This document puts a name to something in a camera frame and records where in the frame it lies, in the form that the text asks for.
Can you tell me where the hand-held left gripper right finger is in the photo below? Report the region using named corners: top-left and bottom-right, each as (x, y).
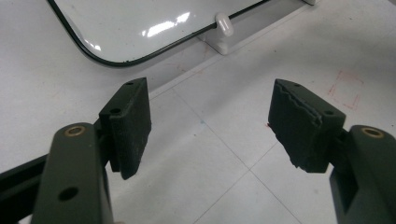
top-left (267, 77), bottom-right (347, 175)

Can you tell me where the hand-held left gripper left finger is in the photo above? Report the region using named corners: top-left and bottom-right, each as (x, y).
top-left (98, 77), bottom-right (153, 181)

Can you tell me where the white whiteboard with black rim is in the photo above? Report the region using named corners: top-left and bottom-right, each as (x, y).
top-left (46, 0), bottom-right (273, 68)

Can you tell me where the white whiteboard stand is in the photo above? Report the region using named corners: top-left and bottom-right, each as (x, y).
top-left (197, 0), bottom-right (319, 56)

